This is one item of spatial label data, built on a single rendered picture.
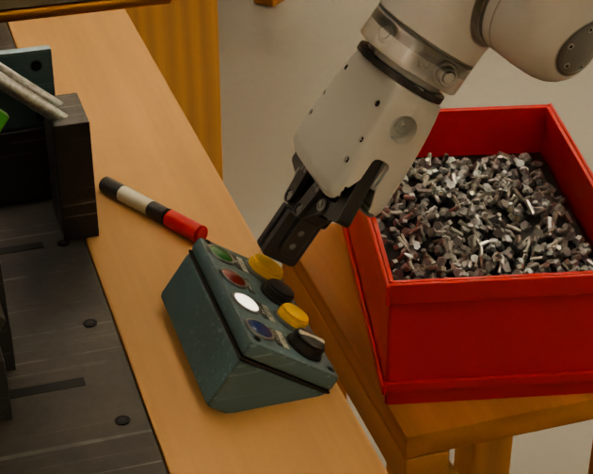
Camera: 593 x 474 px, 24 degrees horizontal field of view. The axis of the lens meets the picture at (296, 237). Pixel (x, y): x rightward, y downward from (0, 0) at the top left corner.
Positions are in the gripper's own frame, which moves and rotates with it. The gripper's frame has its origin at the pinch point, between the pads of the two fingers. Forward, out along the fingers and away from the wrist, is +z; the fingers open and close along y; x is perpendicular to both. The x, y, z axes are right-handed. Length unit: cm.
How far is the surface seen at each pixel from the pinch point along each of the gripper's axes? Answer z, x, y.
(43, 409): 16.6, 13.5, -8.3
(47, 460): 16.9, 14.0, -13.9
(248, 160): 50, -95, 190
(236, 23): 39, -112, 273
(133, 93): 6.9, -0.2, 41.4
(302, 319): 2.7, -0.2, -7.9
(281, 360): 4.3, 2.4, -12.7
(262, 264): 2.8, 0.9, -0.8
